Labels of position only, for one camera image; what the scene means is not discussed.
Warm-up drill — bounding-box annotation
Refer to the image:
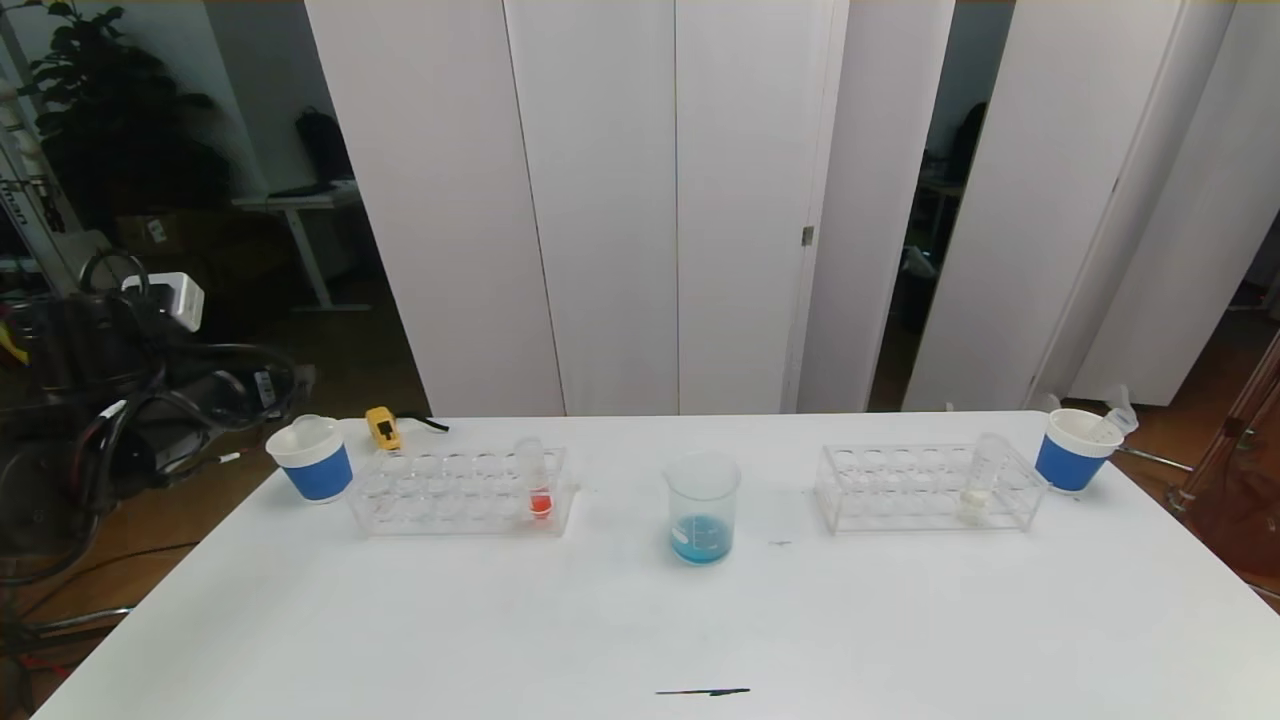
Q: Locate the clear acrylic test tube rack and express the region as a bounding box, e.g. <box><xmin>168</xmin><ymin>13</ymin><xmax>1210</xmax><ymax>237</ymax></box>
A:
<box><xmin>815</xmin><ymin>443</ymin><xmax>1048</xmax><ymax>533</ymax></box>
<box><xmin>350</xmin><ymin>446</ymin><xmax>581</xmax><ymax>538</ymax></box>

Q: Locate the dark green potted plant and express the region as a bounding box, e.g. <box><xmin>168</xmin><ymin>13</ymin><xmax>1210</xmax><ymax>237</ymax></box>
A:
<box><xmin>20</xmin><ymin>0</ymin><xmax>226</xmax><ymax>236</ymax></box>

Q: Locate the cardboard box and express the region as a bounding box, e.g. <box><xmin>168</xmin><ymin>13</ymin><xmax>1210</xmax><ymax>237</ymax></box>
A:
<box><xmin>115</xmin><ymin>210</ymin><xmax>216</xmax><ymax>261</ymax></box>

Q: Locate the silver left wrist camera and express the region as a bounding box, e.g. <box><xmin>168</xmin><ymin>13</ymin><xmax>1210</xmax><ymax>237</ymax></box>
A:
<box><xmin>122</xmin><ymin>272</ymin><xmax>205</xmax><ymax>333</ymax></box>

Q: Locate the black backpack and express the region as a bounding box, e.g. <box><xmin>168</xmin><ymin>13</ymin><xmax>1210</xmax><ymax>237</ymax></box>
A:
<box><xmin>296</xmin><ymin>108</ymin><xmax>354</xmax><ymax>185</ymax></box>

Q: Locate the test tube with pale yellow pigment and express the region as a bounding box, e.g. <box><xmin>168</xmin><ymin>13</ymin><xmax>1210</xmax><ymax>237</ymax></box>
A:
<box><xmin>958</xmin><ymin>433</ymin><xmax>1007</xmax><ymax>524</ymax></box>

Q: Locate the white folding screen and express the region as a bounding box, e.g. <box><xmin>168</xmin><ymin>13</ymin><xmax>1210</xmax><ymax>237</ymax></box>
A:
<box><xmin>902</xmin><ymin>0</ymin><xmax>1280</xmax><ymax>413</ymax></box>
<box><xmin>306</xmin><ymin>0</ymin><xmax>956</xmax><ymax>418</ymax></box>

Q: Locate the black left wrist camera cable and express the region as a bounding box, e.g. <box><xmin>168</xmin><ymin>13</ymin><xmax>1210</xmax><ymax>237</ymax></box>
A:
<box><xmin>78</xmin><ymin>250</ymin><xmax>151</xmax><ymax>301</ymax></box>

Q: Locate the test tube with red pigment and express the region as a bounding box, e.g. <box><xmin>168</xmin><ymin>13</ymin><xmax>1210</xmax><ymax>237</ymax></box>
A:
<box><xmin>1085</xmin><ymin>386</ymin><xmax>1138</xmax><ymax>446</ymax></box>
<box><xmin>515</xmin><ymin>436</ymin><xmax>556</xmax><ymax>519</ymax></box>

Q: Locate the white standing desk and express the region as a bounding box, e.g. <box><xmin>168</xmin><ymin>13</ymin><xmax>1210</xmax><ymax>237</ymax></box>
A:
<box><xmin>233</xmin><ymin>183</ymin><xmax>373</xmax><ymax>315</ymax></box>

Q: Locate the black tripod with cables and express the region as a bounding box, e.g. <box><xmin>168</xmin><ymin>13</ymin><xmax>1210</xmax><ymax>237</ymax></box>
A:
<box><xmin>0</xmin><ymin>545</ymin><xmax>201</xmax><ymax>701</ymax></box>

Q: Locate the yellow tape measure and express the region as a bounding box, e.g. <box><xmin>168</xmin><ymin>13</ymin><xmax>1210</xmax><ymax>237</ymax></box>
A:
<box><xmin>366</xmin><ymin>406</ymin><xmax>452</xmax><ymax>445</ymax></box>

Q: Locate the clear glass beaker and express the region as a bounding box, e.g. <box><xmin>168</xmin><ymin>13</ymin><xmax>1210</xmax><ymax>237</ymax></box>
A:
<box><xmin>662</xmin><ymin>452</ymin><xmax>743</xmax><ymax>566</ymax></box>

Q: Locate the blue and white paper cup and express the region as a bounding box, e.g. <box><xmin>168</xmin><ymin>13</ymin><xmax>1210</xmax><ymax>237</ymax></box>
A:
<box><xmin>266</xmin><ymin>416</ymin><xmax>355</xmax><ymax>502</ymax></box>
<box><xmin>1034</xmin><ymin>408</ymin><xmax>1124</xmax><ymax>493</ymax></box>

